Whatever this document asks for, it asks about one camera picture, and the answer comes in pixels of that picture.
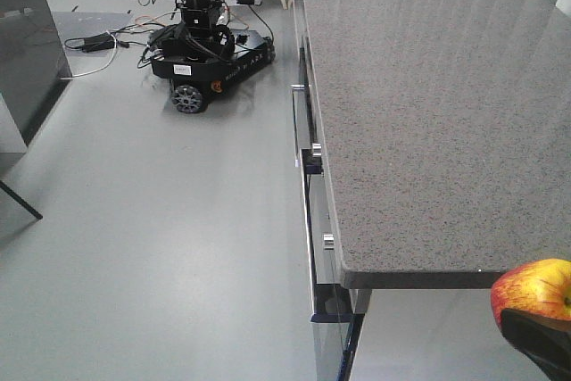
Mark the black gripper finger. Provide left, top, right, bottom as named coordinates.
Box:
left=501, top=309, right=570, bottom=380

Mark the red yellow apple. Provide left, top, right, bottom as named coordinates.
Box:
left=490, top=259, right=570, bottom=327

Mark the grey stone counter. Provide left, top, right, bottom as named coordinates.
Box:
left=304, top=0, right=570, bottom=289

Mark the black wheeled mobile robot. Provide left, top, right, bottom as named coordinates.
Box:
left=143, top=0, right=275, bottom=114

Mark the black power adapter brick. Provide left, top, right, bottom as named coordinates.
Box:
left=80, top=33, right=116, bottom=53

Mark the dark grey cabinet left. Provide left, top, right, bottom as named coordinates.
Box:
left=0, top=0, right=73, bottom=239

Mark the chrome cabinet handle lower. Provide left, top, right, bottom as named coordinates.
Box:
left=300, top=149, right=353, bottom=323

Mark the chrome cabinet handle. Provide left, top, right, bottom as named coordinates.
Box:
left=291, top=84, right=323, bottom=175
left=300, top=149, right=353, bottom=323

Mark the chrome cabinet handle upper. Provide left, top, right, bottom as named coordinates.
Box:
left=291, top=84, right=323, bottom=175

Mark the white floor cable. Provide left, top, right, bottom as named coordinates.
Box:
left=61, top=35, right=119, bottom=81

